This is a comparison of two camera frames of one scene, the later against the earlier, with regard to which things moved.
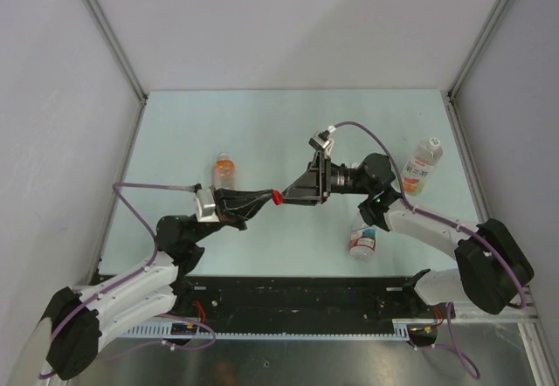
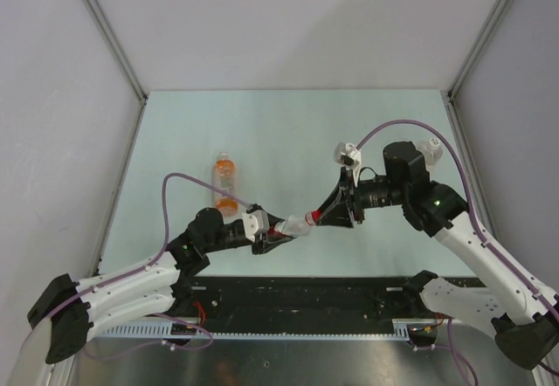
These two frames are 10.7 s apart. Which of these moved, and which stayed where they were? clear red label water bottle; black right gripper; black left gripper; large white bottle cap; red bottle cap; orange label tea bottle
Moved: red bottle cap; black left gripper; black right gripper; clear red label water bottle
Stayed: orange label tea bottle; large white bottle cap
